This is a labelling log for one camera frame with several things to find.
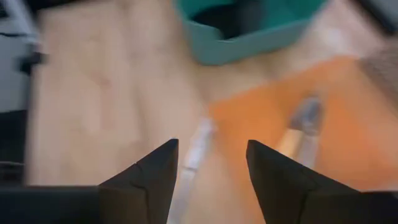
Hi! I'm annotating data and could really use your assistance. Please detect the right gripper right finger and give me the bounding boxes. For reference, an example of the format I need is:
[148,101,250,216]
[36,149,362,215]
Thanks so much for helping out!
[246,139,361,224]

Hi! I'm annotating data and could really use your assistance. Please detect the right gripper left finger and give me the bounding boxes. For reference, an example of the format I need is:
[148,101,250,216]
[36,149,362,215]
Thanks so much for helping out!
[99,138,180,224]

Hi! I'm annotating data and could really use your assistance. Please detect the silver serrated knife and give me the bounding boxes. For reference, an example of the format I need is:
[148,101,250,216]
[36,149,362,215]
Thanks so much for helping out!
[289,96,324,169]

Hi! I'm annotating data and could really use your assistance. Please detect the translucent orange plastic container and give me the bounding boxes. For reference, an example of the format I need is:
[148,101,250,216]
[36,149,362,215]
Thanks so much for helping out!
[206,55,398,191]

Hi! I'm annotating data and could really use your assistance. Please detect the teal plastic bin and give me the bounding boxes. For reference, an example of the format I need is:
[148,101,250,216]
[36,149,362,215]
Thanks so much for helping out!
[174,0,327,66]

